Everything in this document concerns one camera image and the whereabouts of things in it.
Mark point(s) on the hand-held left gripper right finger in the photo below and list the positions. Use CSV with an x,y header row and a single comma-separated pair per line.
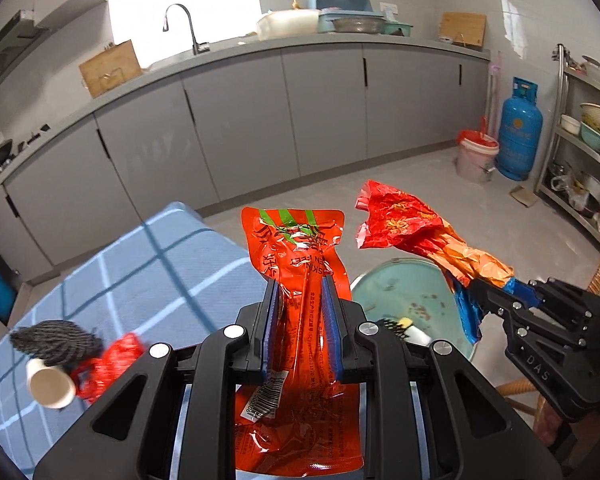
x,y
330,332

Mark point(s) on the grey kitchen base cabinets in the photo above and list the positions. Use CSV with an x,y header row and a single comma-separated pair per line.
x,y
230,125

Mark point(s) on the teal drain tray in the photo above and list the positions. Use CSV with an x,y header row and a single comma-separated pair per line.
x,y
397,29

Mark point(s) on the cardboard piece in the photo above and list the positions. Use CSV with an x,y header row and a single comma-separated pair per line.
x,y
524,196

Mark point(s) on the metal basin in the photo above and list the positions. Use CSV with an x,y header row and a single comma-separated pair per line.
x,y
358,25

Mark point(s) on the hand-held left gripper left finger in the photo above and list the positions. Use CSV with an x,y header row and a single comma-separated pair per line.
x,y
272,332

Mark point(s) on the small wooden cutting board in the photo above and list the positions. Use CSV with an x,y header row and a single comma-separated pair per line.
x,y
462,31

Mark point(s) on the patterned bowl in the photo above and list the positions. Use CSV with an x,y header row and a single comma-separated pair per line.
x,y
597,116

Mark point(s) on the grey foam mesh net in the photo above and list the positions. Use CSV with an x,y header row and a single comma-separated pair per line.
x,y
55,342

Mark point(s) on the white plastic basin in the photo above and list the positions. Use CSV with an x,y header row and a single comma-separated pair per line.
x,y
287,24

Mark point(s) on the teal bowl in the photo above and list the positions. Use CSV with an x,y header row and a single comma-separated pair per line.
x,y
594,139

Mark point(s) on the crumpled red wrapper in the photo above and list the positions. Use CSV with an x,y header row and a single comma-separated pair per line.
x,y
112,360

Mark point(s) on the dark gooseneck faucet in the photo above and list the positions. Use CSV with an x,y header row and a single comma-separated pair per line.
x,y
196,44

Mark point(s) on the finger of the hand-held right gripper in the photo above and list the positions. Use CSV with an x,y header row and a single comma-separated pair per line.
x,y
522,292
495,297

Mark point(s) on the blue checked tablecloth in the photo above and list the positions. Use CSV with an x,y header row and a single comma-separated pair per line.
x,y
170,280

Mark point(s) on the gas stove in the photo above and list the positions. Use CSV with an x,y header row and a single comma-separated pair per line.
x,y
32,135

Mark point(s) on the metal shelf rack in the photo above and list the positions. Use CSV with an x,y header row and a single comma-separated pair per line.
x,y
560,110

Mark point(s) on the red green-striped snack packet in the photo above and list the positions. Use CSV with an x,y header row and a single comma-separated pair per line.
x,y
300,260

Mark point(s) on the white bowl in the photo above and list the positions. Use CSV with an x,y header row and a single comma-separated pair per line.
x,y
570,124

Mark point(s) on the bucket with red bag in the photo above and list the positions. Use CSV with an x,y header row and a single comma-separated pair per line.
x,y
476,157

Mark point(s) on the large wooden cutting board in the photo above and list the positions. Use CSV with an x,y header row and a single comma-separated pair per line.
x,y
111,69

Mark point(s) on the blue dish box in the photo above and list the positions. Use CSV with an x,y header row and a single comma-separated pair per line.
x,y
340,4

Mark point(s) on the black range hood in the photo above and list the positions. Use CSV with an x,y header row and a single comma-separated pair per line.
x,y
10,45

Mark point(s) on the white paper cup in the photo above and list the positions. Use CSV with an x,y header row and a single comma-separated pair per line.
x,y
50,385

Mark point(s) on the steel pot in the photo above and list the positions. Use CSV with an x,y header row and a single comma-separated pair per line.
x,y
592,190

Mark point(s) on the red orange gold-print wrapper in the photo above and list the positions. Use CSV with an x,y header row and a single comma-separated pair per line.
x,y
410,220

